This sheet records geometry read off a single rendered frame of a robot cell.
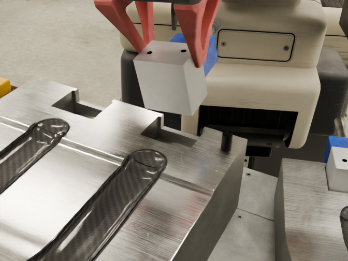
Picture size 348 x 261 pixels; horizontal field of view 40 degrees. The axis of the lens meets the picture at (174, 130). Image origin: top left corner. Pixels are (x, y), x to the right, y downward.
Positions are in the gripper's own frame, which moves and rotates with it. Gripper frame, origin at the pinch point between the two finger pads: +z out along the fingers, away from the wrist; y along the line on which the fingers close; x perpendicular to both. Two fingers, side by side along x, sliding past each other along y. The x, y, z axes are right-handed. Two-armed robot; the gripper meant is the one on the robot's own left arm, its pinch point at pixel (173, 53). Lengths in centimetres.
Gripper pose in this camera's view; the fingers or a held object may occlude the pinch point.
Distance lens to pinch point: 44.0
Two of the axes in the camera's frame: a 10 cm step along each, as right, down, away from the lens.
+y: 8.8, 1.6, -4.4
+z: 1.6, 7.8, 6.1
